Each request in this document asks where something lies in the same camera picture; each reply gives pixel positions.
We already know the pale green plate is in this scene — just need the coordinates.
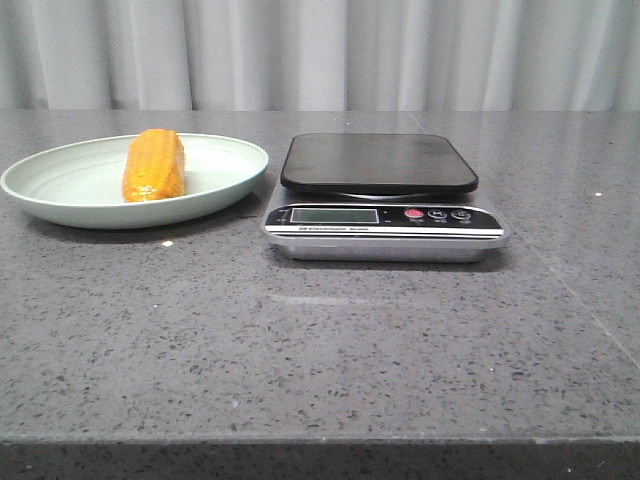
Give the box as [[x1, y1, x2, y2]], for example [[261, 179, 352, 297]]
[[1, 133, 269, 230]]

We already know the orange corn cob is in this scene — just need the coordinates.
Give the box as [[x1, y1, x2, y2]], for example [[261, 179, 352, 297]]
[[122, 129, 186, 202]]

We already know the silver black kitchen scale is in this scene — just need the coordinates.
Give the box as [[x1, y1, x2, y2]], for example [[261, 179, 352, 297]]
[[262, 133, 511, 263]]

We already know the white curtain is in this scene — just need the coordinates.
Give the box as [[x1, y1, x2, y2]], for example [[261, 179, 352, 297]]
[[1, 1, 639, 111]]

